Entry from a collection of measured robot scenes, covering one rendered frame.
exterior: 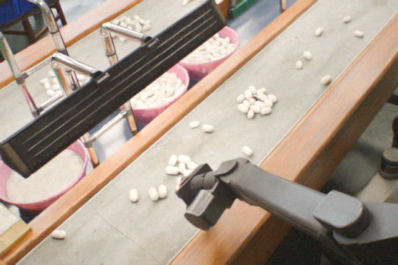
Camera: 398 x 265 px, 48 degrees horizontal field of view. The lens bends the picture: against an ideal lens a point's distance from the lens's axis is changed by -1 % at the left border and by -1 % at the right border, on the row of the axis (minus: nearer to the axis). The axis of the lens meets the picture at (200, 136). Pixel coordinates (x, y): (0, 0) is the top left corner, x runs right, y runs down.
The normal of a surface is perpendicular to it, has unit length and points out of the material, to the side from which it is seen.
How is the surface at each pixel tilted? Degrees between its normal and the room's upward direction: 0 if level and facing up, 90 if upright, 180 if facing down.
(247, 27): 0
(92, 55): 0
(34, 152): 58
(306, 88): 0
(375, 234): 41
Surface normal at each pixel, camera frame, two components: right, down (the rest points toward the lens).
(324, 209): -0.69, -0.67
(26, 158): 0.59, -0.08
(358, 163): -0.12, -0.73
